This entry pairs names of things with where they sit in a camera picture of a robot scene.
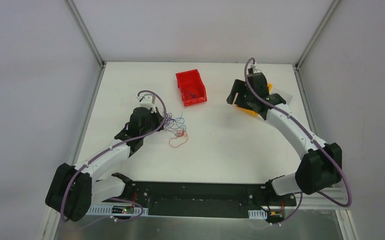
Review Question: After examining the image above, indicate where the orange purple wire bundle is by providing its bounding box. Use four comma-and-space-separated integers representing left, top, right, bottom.
164, 112, 189, 149

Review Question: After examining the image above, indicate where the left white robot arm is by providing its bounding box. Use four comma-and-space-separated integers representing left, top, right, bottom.
45, 106, 165, 222

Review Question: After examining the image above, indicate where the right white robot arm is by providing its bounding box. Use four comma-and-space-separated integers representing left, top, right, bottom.
226, 72, 342, 205

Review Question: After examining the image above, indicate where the yellow plastic bin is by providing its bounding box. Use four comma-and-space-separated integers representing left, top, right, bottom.
234, 83, 273, 117

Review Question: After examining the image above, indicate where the clear white plastic bin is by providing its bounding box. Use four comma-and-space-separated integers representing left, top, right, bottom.
278, 91, 294, 108

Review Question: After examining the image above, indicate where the red plastic bin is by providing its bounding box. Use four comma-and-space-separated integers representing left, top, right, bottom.
175, 69, 207, 107

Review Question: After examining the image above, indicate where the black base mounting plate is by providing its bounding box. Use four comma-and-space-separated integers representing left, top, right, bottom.
118, 181, 297, 219

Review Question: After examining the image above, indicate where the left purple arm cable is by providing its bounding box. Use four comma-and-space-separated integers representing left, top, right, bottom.
59, 90, 168, 222

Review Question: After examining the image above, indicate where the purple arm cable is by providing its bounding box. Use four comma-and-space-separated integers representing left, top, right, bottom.
244, 57, 353, 223
59, 90, 168, 222

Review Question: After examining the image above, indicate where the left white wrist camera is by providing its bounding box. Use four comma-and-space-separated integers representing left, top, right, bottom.
137, 93, 157, 113

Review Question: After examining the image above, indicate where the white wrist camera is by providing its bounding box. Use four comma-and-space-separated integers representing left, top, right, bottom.
247, 63, 262, 75
137, 93, 157, 113

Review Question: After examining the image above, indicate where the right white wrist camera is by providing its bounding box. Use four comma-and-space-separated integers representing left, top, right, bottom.
247, 63, 262, 75

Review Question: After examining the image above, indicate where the left white cable duct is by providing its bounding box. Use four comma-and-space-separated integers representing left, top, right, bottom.
86, 204, 149, 217

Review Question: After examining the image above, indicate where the white cable duct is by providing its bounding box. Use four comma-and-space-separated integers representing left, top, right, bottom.
86, 204, 149, 217
248, 209, 268, 220

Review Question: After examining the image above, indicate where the right white cable duct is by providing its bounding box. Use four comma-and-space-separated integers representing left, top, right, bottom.
248, 209, 268, 220

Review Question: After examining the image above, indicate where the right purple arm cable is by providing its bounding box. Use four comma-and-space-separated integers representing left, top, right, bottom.
244, 57, 353, 223

